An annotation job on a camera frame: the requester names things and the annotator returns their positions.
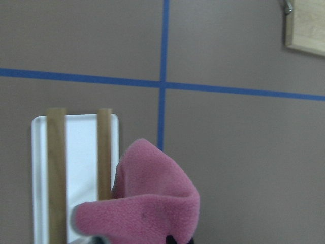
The wooden cutting board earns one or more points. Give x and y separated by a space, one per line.
304 26

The left wooden rack bar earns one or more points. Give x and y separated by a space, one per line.
56 153

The wooden rack bar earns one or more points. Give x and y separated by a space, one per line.
104 154
56 153

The white rack tray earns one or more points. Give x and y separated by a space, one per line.
82 183

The pink fleece cloth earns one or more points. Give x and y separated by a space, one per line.
153 201

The right wooden rack bar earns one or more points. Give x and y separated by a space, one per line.
104 154

